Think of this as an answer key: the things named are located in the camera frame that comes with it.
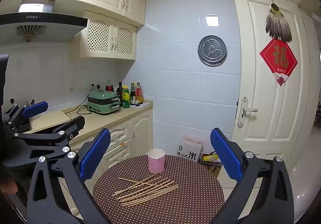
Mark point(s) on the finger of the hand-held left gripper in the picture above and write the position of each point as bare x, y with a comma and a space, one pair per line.
62, 132
35, 109

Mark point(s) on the wooden cutting board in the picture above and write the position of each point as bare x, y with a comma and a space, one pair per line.
50, 119

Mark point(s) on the round brown dotted table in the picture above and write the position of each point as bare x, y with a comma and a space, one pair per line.
188, 201

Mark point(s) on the person's left hand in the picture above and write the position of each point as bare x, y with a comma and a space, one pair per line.
8, 186

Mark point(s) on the beige kitchen countertop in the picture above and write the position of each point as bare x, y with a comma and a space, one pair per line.
105, 121

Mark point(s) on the red label bottle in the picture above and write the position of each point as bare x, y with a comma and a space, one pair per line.
109, 88

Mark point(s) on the hanging feather fan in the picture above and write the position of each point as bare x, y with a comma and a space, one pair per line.
278, 25

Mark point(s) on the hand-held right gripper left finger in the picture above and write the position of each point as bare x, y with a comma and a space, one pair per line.
95, 153

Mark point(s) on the white rice bag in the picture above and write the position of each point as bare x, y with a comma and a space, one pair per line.
189, 153

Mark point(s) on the cream lower kitchen cabinet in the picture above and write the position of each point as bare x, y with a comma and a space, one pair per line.
140, 133

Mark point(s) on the dark glass oil bottle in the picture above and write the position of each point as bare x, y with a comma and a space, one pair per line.
119, 93

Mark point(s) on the round metal steamer tray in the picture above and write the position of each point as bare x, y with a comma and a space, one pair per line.
212, 49

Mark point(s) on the pink cup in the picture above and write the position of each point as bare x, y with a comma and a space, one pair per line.
156, 163

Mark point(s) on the cream lattice door cabinet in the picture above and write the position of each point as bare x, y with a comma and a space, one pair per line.
100, 35

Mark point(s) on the green bottle yellow cap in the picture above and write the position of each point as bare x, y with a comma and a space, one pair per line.
126, 98

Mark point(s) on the white door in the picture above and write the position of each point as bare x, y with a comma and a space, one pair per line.
263, 113

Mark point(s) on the cardboard box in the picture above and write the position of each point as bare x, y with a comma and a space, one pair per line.
215, 171

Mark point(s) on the black range hood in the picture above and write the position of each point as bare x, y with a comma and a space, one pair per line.
50, 25

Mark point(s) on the wall socket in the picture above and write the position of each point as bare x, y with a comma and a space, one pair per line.
97, 86

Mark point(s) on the pile of wooden chopsticks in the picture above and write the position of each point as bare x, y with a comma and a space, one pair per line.
148, 187

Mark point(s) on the green electric grill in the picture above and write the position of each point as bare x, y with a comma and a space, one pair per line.
102, 103

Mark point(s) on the red diamond door decoration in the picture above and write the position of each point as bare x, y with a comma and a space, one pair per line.
278, 60

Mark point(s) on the dark soy sauce bottle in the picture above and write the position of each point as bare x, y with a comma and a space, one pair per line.
133, 96

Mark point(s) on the white paper sheet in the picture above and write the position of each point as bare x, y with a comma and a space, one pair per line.
145, 105

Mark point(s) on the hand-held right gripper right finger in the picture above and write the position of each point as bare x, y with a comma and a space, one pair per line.
225, 153

